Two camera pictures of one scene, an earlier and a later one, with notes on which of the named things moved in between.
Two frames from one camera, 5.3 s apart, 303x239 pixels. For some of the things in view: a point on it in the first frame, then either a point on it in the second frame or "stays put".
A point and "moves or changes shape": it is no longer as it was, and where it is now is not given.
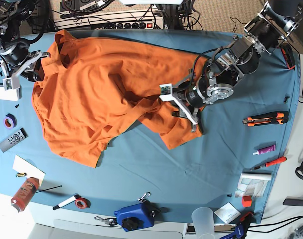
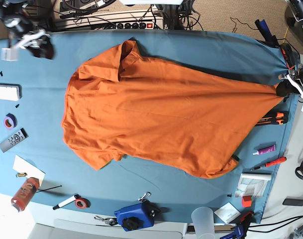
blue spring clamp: (240, 231) stays put
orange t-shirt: (86, 91) moves or changes shape
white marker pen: (66, 201) stays put
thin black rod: (42, 190) stays put
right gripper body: (188, 96) → (299, 76)
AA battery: (21, 175) stays put
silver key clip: (111, 221) stays put
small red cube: (247, 201) stays put
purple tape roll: (10, 121) stays put
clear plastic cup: (203, 219) stays put
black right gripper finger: (200, 124) → (284, 88)
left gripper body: (15, 59) → (29, 38)
